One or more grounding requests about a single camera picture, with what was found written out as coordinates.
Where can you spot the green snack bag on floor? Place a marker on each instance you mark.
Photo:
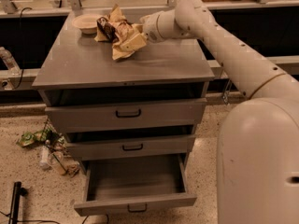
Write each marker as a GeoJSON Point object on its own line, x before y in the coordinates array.
{"type": "Point", "coordinates": [28, 138]}

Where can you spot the clear plastic bottle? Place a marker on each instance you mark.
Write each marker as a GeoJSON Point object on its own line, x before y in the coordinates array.
{"type": "Point", "coordinates": [9, 62]}

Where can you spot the clear plastic cup on floor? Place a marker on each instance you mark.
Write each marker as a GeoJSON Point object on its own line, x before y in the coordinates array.
{"type": "Point", "coordinates": [56, 162]}

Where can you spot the clear bottle on floor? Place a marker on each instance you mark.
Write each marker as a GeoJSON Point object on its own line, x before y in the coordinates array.
{"type": "Point", "coordinates": [44, 153]}

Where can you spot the black stand base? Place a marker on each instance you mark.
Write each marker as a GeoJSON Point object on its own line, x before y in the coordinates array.
{"type": "Point", "coordinates": [18, 192]}

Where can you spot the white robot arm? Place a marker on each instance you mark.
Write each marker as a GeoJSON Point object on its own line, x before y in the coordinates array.
{"type": "Point", "coordinates": [258, 143]}

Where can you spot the grey open bottom drawer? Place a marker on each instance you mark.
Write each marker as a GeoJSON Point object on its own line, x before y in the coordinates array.
{"type": "Point", "coordinates": [135, 185]}

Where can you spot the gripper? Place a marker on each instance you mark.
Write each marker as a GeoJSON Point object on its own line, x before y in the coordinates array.
{"type": "Point", "coordinates": [150, 27]}

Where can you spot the grey drawer cabinet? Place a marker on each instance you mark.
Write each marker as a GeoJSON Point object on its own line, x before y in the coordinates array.
{"type": "Point", "coordinates": [81, 71]}

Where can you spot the grey top drawer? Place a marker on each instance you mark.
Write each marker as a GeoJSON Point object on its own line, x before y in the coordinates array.
{"type": "Point", "coordinates": [92, 118]}

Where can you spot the beige paper bowl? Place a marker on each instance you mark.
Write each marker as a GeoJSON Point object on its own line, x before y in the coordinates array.
{"type": "Point", "coordinates": [86, 23]}

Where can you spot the brown chip bag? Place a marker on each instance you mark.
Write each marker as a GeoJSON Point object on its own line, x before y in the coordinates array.
{"type": "Point", "coordinates": [115, 29]}

